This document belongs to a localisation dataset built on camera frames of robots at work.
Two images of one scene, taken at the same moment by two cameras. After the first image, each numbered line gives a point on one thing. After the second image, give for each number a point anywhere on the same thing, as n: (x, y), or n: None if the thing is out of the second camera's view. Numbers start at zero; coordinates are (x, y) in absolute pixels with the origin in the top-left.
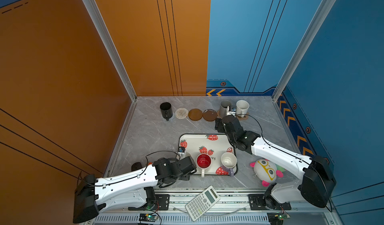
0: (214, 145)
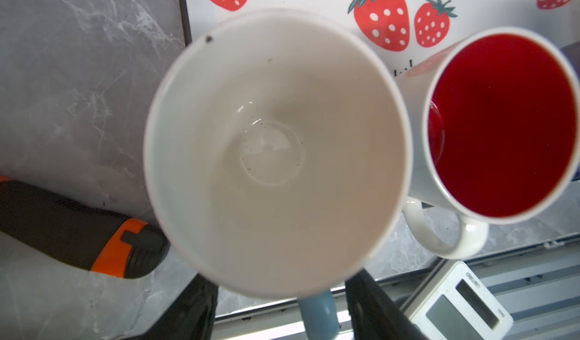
0: (405, 19)
